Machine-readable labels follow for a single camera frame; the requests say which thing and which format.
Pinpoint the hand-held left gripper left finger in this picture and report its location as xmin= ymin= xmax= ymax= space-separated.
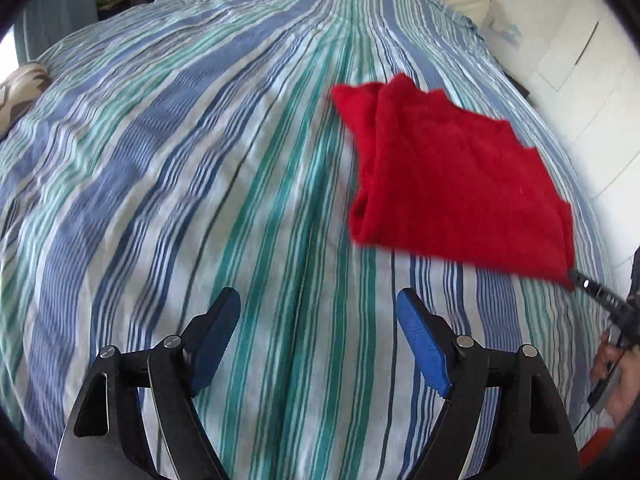
xmin=52 ymin=287 xmax=242 ymax=480

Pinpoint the blue green striped bed sheet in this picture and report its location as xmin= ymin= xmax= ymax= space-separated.
xmin=0 ymin=0 xmax=613 ymax=480

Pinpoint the teal curtain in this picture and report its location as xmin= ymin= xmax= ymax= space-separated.
xmin=15 ymin=0 xmax=101 ymax=61

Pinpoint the red sweater with white print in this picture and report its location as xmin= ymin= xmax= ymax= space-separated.
xmin=331 ymin=74 xmax=577 ymax=291

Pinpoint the person's right hand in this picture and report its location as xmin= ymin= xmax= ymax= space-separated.
xmin=590 ymin=332 xmax=640 ymax=421

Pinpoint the beige patterned pillow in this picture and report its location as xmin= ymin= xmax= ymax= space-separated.
xmin=0 ymin=61 xmax=52 ymax=138

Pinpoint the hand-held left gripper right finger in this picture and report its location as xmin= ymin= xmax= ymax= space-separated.
xmin=396 ymin=287 xmax=583 ymax=480

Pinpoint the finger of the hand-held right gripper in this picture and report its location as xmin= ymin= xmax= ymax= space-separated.
xmin=569 ymin=268 xmax=627 ymax=314

